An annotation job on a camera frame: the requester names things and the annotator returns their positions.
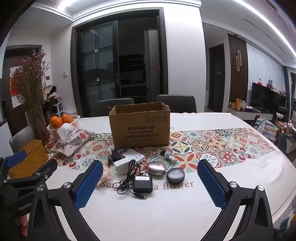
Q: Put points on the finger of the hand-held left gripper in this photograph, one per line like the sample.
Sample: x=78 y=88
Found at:
x=16 y=158
x=45 y=166

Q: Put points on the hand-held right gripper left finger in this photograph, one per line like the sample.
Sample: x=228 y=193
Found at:
x=89 y=185

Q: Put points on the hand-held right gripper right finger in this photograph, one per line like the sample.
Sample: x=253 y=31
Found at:
x=211 y=185

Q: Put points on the silver oval case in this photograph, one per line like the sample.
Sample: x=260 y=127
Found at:
x=156 y=169

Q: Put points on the brown cardboard box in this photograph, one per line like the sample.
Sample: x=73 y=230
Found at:
x=138 y=129

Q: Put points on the person's left hand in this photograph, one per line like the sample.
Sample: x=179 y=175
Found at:
x=22 y=223

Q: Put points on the yellow woven box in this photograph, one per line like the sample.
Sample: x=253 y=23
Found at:
x=30 y=157

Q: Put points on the grey dining chair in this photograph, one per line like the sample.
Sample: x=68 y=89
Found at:
x=180 y=103
x=19 y=139
x=108 y=106

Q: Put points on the white plastic fruit basket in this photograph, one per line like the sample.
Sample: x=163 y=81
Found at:
x=52 y=133

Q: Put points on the glass vase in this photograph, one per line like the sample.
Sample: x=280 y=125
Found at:
x=38 y=129

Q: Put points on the dark grey round case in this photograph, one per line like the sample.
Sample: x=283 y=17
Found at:
x=175 y=177

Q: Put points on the floral fabric tissue cover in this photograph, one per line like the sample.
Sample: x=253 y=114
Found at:
x=74 y=141

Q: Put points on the white flat box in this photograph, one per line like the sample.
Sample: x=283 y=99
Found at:
x=122 y=165

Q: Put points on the black clip device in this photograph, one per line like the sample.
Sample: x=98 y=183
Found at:
x=115 y=155

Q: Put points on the white tissue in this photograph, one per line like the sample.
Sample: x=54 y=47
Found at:
x=66 y=131

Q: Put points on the orange fruit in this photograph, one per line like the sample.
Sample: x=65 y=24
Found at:
x=67 y=118
x=56 y=122

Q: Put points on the white patterned tablecloth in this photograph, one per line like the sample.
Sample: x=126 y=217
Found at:
x=161 y=213

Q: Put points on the white shelf with plush toys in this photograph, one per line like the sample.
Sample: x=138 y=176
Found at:
x=54 y=104

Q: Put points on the brown wooden door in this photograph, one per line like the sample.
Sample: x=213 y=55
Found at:
x=5 y=92

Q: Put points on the striped cloth on chair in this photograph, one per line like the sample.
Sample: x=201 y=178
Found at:
x=266 y=129

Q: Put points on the dried pink flower bouquet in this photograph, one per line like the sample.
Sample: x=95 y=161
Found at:
x=29 y=78

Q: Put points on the white television cabinet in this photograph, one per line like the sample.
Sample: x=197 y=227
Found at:
x=254 y=113

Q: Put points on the lotus flower ornament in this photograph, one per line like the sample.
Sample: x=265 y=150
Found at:
x=282 y=122

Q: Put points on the black television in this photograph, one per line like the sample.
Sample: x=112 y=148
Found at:
x=266 y=96

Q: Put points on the dark interior door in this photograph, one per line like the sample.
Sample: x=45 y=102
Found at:
x=217 y=78

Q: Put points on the dark sliding glass door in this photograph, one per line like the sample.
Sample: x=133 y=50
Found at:
x=99 y=64

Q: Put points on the silver refrigerator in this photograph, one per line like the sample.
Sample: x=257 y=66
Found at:
x=152 y=64

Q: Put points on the slatted wooden wall panel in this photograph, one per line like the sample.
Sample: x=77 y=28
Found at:
x=233 y=76

